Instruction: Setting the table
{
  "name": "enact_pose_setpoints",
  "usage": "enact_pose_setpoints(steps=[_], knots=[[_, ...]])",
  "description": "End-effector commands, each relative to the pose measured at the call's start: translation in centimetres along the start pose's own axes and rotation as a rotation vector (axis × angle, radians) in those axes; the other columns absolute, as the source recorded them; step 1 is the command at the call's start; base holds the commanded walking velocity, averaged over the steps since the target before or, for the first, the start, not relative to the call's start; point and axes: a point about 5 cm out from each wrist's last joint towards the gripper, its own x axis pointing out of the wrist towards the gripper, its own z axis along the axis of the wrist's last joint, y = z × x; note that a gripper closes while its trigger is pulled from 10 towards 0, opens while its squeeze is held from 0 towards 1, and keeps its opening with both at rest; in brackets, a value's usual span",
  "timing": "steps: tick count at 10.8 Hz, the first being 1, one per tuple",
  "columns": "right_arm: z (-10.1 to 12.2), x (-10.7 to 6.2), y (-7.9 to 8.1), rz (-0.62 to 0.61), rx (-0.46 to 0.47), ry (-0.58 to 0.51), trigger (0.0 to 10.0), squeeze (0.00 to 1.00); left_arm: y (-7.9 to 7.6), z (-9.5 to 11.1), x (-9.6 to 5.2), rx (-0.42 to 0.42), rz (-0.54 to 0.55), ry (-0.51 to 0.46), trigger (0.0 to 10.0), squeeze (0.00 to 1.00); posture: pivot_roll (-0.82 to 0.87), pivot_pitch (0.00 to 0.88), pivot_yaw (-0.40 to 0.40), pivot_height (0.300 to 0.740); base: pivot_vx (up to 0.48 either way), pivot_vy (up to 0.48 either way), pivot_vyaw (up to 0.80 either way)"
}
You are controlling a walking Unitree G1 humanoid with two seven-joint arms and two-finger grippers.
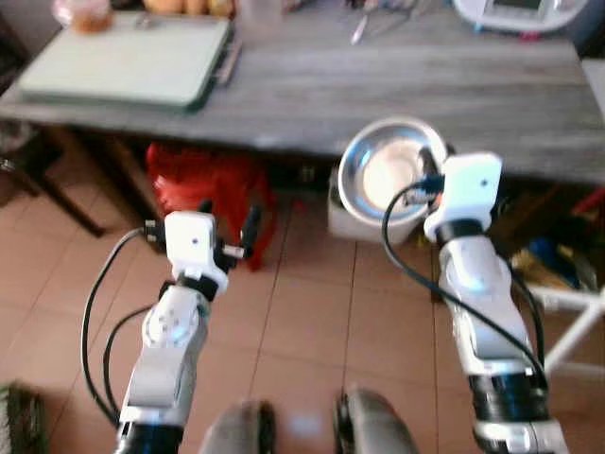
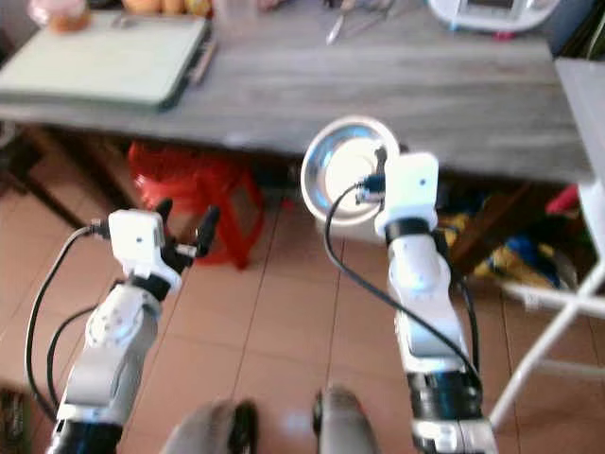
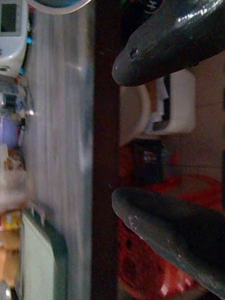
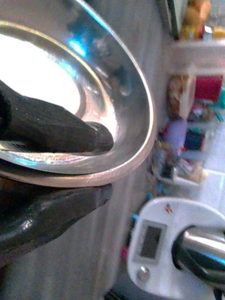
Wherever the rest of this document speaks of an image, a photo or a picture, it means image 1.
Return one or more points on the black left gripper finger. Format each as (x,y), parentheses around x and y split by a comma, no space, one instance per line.
(251,227)
(204,207)

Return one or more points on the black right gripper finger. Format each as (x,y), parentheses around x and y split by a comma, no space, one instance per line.
(427,161)

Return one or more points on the round steel plate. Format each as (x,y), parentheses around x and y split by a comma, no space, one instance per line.
(378,175)

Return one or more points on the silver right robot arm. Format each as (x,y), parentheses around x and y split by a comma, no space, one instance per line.
(477,293)

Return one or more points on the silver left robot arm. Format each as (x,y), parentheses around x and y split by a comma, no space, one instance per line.
(165,359)

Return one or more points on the red plastic stool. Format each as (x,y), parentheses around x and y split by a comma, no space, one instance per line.
(203,180)

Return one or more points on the white box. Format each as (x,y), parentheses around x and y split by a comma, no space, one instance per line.
(350,229)

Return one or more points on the blue and yellow bag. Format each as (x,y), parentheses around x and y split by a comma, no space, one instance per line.
(553,260)

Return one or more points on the metal spoon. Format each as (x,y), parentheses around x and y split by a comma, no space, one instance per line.
(359,30)

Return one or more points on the kitchen knife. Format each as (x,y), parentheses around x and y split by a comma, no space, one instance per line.
(230,61)

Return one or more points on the pale green cutting board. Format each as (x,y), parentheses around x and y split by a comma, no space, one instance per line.
(123,61)

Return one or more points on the white rice cooker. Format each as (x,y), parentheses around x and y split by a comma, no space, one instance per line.
(520,14)

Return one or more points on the grey left robot leg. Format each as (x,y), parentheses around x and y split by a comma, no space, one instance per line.
(232,435)

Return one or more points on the grey robot leg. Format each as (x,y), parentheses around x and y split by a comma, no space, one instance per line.
(232,435)
(378,426)

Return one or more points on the dark wooden chair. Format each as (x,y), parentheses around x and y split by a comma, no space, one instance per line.
(19,156)

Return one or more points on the pile of orange fruit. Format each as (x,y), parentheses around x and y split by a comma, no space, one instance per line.
(189,6)

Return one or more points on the clear jar with snacks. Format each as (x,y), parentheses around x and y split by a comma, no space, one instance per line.
(85,17)

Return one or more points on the grey right robot leg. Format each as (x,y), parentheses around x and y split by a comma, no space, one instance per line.
(378,426)

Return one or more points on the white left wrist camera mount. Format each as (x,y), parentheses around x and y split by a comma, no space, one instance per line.
(192,241)

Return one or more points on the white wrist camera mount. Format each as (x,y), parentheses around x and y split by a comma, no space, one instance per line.
(468,194)
(192,241)

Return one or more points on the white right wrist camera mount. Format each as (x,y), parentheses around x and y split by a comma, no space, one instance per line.
(468,194)

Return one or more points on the white metal rack frame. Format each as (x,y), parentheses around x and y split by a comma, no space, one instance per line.
(567,298)

